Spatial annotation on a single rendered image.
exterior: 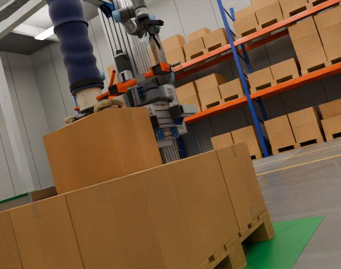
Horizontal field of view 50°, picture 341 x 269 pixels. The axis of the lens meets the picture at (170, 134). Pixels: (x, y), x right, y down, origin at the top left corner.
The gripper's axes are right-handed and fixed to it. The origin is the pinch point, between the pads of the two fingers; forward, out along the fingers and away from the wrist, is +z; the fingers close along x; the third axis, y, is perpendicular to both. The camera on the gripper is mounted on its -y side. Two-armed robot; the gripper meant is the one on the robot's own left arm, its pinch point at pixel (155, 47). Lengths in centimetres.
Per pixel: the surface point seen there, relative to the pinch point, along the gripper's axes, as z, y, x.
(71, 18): -40, 50, 5
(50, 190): 63, 96, 17
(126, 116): 32.3, 29.9, 3.6
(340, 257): 121, -69, 31
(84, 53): -16, 50, 2
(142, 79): 15.6, 11.1, 4.6
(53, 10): -49, 59, 9
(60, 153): 42, 78, 17
